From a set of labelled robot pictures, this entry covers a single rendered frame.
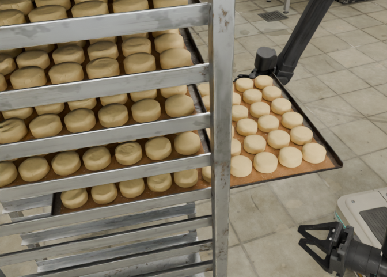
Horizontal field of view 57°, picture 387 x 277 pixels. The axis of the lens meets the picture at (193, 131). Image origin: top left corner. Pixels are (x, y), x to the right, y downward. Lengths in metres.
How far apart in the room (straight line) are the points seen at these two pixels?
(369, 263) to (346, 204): 0.95
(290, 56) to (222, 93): 0.74
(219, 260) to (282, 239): 1.01
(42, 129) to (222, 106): 0.29
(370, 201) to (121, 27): 1.45
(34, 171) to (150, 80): 0.28
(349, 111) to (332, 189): 0.78
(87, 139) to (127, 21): 0.20
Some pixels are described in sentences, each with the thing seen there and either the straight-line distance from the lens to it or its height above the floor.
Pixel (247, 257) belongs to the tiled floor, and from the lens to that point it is 1.77.
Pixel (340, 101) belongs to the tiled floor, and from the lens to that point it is 2.81.
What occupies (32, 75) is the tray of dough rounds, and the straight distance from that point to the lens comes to 0.60.
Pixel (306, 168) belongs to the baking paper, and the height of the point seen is 0.95.
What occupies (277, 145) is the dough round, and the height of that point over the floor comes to 0.96.
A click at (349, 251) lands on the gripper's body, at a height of 0.88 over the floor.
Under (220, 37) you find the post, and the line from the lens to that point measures 0.49.
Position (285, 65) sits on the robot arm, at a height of 0.90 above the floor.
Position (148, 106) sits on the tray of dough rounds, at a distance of 0.63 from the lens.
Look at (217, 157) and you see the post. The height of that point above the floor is 1.08.
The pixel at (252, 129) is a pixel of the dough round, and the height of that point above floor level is 0.97.
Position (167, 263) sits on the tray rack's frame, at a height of 0.15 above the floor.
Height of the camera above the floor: 1.50
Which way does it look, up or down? 39 degrees down
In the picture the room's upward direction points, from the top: 3 degrees counter-clockwise
